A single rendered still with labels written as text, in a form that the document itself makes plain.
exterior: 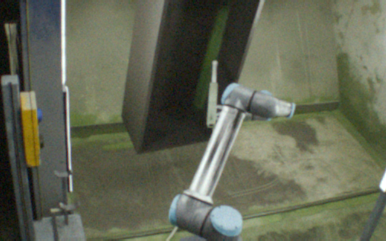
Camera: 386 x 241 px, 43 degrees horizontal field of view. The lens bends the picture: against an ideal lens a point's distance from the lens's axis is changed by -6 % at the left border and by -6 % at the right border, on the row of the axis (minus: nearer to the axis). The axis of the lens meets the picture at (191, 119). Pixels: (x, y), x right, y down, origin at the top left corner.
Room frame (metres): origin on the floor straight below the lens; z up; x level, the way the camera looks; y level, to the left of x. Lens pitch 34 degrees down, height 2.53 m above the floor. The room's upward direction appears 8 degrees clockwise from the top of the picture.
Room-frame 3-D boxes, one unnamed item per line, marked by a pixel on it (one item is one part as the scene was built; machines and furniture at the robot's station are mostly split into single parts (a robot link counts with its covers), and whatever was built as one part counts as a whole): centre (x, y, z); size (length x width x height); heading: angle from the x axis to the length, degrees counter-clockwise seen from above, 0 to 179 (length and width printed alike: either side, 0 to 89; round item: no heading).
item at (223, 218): (1.68, -0.21, 0.83); 0.17 x 0.15 x 0.18; 68
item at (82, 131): (3.66, -0.14, 0.11); 2.70 x 0.02 x 0.13; 113
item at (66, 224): (1.49, 0.49, 0.95); 0.26 x 0.15 x 0.32; 23
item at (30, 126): (1.45, 0.58, 1.42); 0.12 x 0.06 x 0.26; 23
